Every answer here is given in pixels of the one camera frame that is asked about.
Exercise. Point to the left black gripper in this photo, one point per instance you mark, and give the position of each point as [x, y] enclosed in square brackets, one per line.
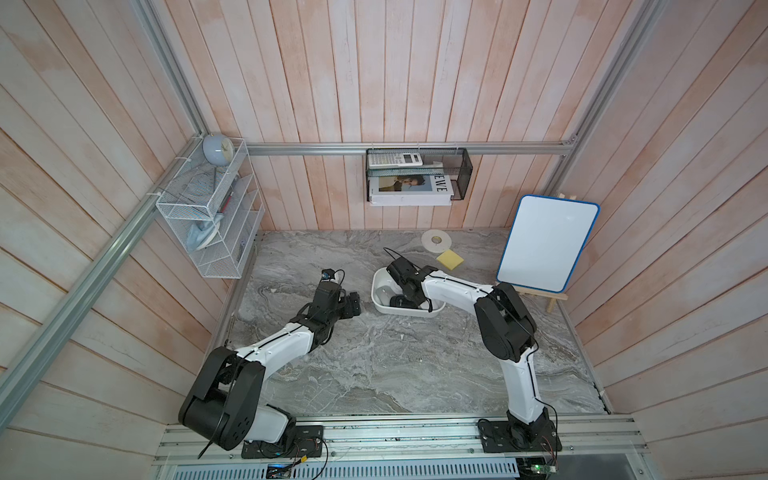
[346, 301]

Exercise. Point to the white plastic storage box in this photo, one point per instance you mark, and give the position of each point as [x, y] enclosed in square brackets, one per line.
[384, 289]

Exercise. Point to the black computer mouse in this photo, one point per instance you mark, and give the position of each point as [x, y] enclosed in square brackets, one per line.
[400, 301]

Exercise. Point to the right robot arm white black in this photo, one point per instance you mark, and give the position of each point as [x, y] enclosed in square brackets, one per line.
[508, 333]

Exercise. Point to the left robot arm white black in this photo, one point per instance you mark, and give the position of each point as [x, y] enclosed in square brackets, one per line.
[223, 403]

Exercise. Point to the yellow sticky note pad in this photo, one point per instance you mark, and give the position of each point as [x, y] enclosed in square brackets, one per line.
[450, 259]

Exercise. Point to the white tape roll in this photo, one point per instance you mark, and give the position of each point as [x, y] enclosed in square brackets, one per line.
[436, 241]

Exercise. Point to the white magazine book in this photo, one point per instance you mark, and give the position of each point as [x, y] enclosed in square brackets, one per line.
[410, 190]

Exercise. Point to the green thin book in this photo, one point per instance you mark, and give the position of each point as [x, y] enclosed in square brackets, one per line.
[406, 170]

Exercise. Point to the white calculator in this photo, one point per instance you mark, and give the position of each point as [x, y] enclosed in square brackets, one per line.
[393, 160]

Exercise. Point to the blue framed whiteboard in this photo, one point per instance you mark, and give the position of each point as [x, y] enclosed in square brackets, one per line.
[549, 243]

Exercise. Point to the black mesh wall basket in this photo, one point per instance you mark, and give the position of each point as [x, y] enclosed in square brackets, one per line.
[456, 161]

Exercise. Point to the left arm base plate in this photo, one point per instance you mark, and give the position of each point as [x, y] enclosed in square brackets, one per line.
[297, 442]

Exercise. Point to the white wire wall rack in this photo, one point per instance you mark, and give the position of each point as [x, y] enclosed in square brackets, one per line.
[214, 212]

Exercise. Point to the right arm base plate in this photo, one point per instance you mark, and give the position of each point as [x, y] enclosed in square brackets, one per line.
[513, 435]

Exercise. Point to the aluminium front rail frame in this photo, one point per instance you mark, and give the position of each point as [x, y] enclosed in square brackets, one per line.
[433, 436]

